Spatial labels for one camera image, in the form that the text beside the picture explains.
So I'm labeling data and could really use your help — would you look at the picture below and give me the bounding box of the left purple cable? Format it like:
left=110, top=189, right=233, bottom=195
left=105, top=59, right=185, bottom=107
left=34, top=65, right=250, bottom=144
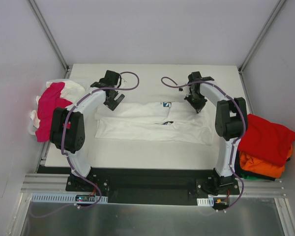
left=29, top=71, right=140, bottom=218

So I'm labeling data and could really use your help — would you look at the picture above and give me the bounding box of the purple cable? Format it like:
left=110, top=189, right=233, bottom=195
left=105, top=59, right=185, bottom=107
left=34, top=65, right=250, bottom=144
left=29, top=71, right=140, bottom=218
left=161, top=76, right=248, bottom=216

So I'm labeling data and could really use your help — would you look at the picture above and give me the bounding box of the white daisy print t-shirt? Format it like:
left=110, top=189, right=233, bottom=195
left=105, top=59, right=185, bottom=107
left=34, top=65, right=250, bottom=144
left=94, top=102, right=213, bottom=146

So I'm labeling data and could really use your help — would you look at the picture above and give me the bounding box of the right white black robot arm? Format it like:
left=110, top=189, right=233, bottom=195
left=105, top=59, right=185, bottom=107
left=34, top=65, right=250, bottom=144
left=185, top=71, right=248, bottom=196

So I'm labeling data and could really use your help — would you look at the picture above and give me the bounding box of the aluminium corner profile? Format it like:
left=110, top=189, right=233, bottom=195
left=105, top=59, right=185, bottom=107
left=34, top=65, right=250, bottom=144
left=238, top=0, right=287, bottom=75
left=27, top=0, right=71, bottom=76

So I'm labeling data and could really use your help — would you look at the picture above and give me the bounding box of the magenta t-shirt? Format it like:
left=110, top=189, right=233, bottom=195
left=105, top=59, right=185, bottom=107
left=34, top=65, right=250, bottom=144
left=35, top=82, right=72, bottom=143

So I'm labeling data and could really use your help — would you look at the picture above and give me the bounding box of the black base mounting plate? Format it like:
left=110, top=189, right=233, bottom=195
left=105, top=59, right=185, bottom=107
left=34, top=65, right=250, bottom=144
left=65, top=168, right=239, bottom=206

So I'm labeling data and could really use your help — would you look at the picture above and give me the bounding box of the pale pink white garment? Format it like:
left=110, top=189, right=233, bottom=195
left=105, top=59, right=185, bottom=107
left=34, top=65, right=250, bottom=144
left=30, top=79, right=86, bottom=129

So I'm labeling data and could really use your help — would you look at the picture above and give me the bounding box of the aluminium front rail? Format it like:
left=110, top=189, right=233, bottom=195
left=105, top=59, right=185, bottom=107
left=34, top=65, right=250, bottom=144
left=21, top=173, right=69, bottom=192

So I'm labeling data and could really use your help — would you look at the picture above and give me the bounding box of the left grey cable duct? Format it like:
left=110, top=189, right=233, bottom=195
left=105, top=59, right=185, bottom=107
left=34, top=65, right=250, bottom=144
left=31, top=193, right=108, bottom=204

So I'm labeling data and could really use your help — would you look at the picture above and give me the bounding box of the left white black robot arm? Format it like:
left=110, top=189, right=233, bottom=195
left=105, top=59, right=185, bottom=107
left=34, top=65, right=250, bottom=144
left=50, top=70, right=125, bottom=191

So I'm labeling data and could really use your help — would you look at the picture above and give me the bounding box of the grey cable duct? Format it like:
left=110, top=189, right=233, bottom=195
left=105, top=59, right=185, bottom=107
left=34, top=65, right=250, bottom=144
left=197, top=197, right=214, bottom=207
left=31, top=193, right=108, bottom=204

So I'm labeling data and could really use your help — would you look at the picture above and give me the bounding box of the black folded garment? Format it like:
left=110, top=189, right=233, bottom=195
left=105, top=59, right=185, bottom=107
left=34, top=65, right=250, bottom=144
left=235, top=152, right=285, bottom=179

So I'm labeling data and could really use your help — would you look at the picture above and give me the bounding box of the white laundry basket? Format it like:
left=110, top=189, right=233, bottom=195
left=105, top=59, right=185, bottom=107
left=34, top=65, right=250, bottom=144
left=29, top=80, right=87, bottom=135

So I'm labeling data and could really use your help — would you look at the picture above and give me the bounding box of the right aluminium corner profile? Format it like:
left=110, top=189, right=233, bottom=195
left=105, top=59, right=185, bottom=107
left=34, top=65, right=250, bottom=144
left=238, top=0, right=287, bottom=75

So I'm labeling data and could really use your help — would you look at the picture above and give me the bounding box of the red folded t-shirt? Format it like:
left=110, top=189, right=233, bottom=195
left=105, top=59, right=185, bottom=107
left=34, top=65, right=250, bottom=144
left=238, top=114, right=295, bottom=167

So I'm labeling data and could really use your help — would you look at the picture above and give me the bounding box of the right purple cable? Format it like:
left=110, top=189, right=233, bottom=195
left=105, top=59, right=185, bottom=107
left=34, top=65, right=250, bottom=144
left=161, top=76, right=248, bottom=216

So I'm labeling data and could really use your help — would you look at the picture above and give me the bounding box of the green folded t-shirt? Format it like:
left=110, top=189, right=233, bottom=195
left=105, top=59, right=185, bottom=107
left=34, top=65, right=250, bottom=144
left=240, top=173, right=276, bottom=182

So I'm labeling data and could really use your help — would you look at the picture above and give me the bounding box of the orange folded t-shirt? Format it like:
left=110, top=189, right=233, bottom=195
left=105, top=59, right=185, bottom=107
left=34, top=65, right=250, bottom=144
left=238, top=144, right=294, bottom=178

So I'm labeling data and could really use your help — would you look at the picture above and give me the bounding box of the left aluminium corner profile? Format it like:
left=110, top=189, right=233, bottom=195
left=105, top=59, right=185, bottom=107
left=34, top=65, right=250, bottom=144
left=27, top=0, right=71, bottom=76

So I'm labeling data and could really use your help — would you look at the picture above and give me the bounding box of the right grey cable duct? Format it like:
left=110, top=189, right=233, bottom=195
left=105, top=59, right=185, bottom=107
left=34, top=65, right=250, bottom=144
left=197, top=197, right=214, bottom=207

